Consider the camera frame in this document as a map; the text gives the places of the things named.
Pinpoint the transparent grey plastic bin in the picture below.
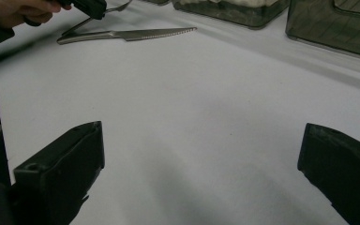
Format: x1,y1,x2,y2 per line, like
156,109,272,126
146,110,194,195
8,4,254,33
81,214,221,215
142,0,172,6
172,0,291,30
285,0,360,61

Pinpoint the steel fork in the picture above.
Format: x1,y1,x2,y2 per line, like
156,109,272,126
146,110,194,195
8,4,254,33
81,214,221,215
61,0,134,37

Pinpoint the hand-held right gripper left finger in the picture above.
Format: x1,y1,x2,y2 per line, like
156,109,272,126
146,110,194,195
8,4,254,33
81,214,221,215
13,121,106,225

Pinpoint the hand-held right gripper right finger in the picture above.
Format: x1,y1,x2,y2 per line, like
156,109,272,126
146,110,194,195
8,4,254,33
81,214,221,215
297,122,360,225

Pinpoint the steel table knife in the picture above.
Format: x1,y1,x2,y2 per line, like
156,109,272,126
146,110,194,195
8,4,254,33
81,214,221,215
56,26,198,45

